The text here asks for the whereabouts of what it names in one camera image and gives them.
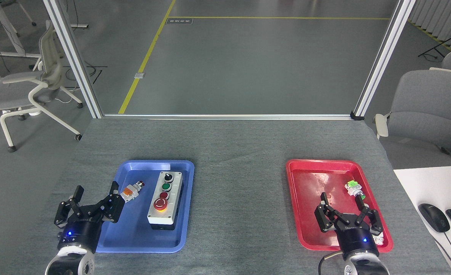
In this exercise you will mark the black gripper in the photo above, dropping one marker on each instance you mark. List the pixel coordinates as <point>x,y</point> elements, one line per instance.
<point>355,238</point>
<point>80,235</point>

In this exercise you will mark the grey control box with buttons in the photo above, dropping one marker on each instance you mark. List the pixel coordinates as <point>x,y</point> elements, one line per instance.
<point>165,212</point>

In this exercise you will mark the red plastic tray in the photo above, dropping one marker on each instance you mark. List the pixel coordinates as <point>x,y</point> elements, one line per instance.
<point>313,183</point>

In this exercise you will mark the blue plastic tray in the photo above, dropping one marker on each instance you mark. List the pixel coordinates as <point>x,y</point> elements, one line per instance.
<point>141,236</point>

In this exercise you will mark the white desk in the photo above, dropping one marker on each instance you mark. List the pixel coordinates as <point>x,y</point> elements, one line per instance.
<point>420,185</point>

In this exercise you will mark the black computer mouse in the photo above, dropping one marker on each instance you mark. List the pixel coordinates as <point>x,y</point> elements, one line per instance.
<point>434,217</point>

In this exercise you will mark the large grey upholstered chair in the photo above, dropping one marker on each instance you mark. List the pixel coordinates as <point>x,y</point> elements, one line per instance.
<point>432,103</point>

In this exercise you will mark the metal floor socket plate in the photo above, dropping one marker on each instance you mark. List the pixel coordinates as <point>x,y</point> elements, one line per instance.
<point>139,75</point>

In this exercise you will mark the black tripod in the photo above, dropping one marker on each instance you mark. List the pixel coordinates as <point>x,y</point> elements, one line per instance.
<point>449,41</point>

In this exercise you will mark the grey floor label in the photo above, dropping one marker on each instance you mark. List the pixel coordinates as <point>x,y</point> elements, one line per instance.
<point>179,21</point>

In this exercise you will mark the white curtain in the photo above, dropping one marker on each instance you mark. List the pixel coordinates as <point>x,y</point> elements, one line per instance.
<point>435,15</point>

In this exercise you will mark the green push button switch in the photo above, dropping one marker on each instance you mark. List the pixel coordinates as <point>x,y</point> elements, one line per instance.
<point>354,189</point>

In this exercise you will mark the white and green switch block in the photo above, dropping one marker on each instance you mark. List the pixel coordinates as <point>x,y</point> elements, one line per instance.
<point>379,240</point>

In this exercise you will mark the red push button switch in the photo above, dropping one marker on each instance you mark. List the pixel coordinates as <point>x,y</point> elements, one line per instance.
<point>130,192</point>

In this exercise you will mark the white frame grey office chair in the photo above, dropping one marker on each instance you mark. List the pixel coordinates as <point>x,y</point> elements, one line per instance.
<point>15,91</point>

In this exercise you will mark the silver aluminium post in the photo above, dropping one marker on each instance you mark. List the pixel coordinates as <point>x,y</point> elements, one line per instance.
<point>384,57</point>
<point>72,57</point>

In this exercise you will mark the silver aluminium rail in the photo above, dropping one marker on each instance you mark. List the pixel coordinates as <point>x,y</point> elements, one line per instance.
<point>225,116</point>

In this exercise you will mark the white desk frame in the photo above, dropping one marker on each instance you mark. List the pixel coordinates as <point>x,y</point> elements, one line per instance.
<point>13,42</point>

